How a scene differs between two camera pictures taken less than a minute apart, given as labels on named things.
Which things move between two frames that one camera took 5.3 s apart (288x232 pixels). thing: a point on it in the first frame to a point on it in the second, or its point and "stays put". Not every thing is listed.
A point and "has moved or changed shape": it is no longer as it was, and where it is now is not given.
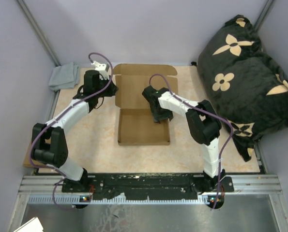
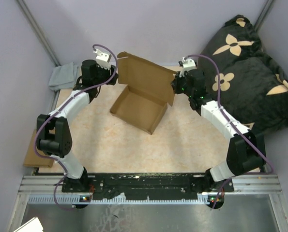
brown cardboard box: [136, 125] has moved or changed shape
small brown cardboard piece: [27, 163] stays put
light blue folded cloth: [66, 76] stays put
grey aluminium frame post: [39, 32] stays put
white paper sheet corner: [34, 225] stays put
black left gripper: [113, 89] to [112, 70]
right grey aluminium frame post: [263, 14] stays put
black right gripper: [157, 117] to [175, 83]
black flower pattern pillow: [243, 86] stays put
